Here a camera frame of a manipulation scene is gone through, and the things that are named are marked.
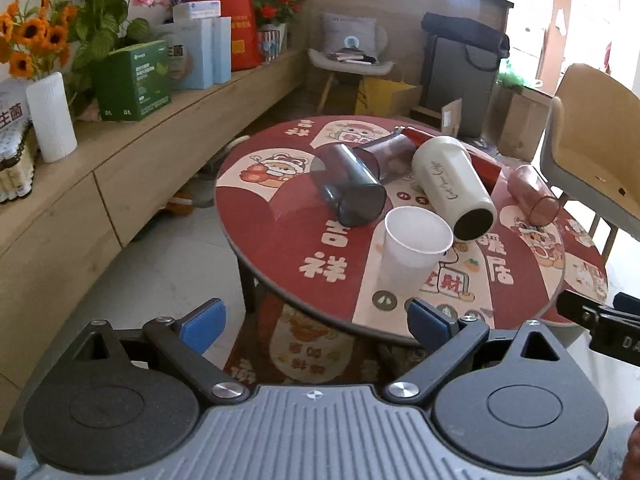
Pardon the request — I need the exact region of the green box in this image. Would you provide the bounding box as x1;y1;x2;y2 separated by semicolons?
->
92;41;172;122

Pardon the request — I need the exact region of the white ribbed vase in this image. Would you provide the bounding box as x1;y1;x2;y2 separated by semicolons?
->
25;72;78;163

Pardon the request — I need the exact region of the small cardboard piece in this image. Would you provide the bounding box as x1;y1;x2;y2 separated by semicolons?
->
440;98;464;137

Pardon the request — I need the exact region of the dark grey translucent cup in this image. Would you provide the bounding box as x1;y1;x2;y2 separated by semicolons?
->
311;143;387;227

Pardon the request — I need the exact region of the red gift bag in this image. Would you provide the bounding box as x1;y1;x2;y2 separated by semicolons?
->
192;0;262;72

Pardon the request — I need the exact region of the pink blossom plant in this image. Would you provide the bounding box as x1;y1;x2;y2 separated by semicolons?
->
50;0;226;111

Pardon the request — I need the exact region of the beige chair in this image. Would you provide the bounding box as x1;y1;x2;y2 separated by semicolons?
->
540;62;640;261

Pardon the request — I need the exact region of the orange toy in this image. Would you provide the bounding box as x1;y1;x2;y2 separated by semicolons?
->
167;192;197;216

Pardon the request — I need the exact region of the round table with red print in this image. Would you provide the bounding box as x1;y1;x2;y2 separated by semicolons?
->
215;115;611;348

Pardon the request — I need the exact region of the red long box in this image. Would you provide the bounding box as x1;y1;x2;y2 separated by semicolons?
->
396;126;502;187

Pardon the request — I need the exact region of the orange sunflower bouquet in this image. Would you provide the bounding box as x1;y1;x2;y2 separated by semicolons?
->
0;0;76;81

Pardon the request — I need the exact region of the small white box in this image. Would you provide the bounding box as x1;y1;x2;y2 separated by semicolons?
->
172;0;222;23

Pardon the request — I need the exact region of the pink translucent cup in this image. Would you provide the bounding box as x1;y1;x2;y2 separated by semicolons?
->
507;164;560;226

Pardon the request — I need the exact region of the yellow paper bag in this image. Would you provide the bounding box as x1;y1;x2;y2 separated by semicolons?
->
355;77;423;118

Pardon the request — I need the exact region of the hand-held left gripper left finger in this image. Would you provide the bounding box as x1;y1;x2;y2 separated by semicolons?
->
75;299;249;406

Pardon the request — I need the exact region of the cream white cup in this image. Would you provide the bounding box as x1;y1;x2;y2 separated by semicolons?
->
411;136;497;241

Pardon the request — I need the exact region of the grey chair with cushion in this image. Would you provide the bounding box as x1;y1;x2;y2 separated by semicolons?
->
307;12;396;116

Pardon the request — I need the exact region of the grey bag with black top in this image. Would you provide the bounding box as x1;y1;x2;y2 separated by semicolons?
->
419;11;511;138

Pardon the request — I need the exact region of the pack of small bottles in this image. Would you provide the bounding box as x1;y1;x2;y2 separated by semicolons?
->
0;80;42;204

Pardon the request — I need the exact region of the white plastic cup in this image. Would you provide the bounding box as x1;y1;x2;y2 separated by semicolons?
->
377;206;455;297

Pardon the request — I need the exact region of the red rose pot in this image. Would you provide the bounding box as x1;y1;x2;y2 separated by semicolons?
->
250;0;307;58

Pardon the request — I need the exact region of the cardboard box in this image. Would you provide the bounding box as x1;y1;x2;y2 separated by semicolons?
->
487;82;550;158

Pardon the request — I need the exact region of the wooden sideboard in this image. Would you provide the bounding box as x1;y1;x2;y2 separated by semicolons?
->
0;49;309;393

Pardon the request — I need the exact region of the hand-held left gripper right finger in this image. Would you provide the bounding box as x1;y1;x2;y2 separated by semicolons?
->
384;299;576;406

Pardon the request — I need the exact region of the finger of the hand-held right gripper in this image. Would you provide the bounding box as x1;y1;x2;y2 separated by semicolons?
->
556;290;608;333

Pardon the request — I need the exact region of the light blue box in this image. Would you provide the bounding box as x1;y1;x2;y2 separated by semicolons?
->
150;16;233;91

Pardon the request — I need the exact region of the green plastic bag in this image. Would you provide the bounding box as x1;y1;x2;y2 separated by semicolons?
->
497;59;527;92

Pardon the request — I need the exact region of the dark red translucent cup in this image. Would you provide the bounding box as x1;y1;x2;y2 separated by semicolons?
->
359;132;419;187

